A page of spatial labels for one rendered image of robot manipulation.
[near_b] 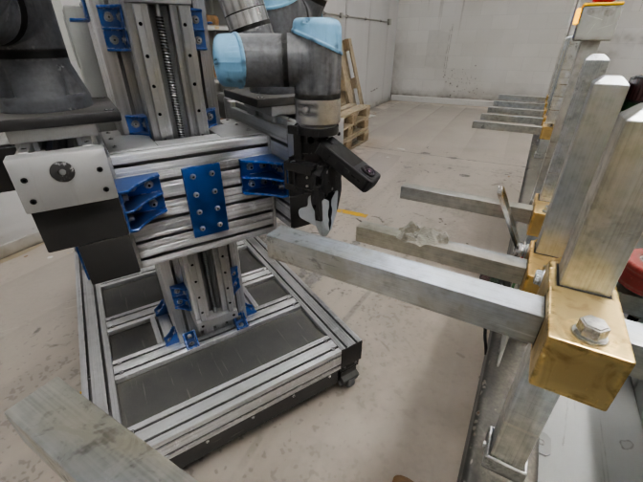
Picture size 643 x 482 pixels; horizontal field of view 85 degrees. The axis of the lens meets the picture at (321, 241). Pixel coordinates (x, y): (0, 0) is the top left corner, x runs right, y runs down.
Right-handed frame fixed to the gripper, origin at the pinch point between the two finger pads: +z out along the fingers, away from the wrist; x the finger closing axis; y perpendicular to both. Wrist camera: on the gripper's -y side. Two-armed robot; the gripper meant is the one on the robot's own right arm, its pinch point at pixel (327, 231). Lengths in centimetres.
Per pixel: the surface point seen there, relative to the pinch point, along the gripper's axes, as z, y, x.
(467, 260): -2.3, -25.9, 1.5
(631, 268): -7.5, -44.7, 2.1
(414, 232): -4.4, -16.9, 0.4
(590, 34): -34, -36, -52
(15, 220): 63, 230, -23
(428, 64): 9, 184, -766
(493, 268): -2.2, -29.7, 1.5
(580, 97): -24, -36, -27
